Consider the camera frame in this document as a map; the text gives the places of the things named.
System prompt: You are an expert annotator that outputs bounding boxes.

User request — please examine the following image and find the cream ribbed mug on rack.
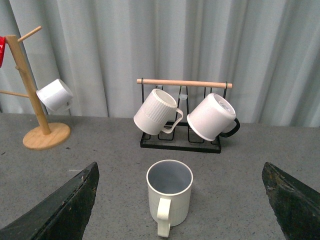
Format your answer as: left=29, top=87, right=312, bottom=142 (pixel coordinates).
left=133, top=88, right=184, bottom=136

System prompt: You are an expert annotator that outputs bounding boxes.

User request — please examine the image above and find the wooden mug tree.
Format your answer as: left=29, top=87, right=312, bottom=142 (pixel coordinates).
left=1, top=26, right=71, bottom=151

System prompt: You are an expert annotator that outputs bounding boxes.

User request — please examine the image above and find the cream ribbed mug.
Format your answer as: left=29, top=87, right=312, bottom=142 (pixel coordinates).
left=133, top=88, right=184, bottom=136
left=146, top=159, right=194, bottom=238

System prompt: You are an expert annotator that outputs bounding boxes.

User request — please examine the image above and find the red mug on tree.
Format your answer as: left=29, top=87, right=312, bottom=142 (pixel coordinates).
left=0, top=36, right=6, bottom=68

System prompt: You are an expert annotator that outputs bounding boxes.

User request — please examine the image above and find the white mug with black handle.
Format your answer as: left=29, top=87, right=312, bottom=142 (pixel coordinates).
left=186, top=93, right=240, bottom=142

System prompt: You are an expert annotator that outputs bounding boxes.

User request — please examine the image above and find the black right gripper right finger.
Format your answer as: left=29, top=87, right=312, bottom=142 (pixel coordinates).
left=261, top=162, right=320, bottom=240

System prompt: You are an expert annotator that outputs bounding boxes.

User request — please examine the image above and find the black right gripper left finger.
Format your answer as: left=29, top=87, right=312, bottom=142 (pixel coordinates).
left=0, top=162, right=100, bottom=240

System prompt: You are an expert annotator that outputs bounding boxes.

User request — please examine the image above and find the black wire mug rack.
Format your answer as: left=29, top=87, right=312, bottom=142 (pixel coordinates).
left=136, top=78, right=240, bottom=154

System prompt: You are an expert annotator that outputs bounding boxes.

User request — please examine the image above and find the white mug on tree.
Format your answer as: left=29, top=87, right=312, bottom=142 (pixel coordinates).
left=36, top=79, right=74, bottom=112

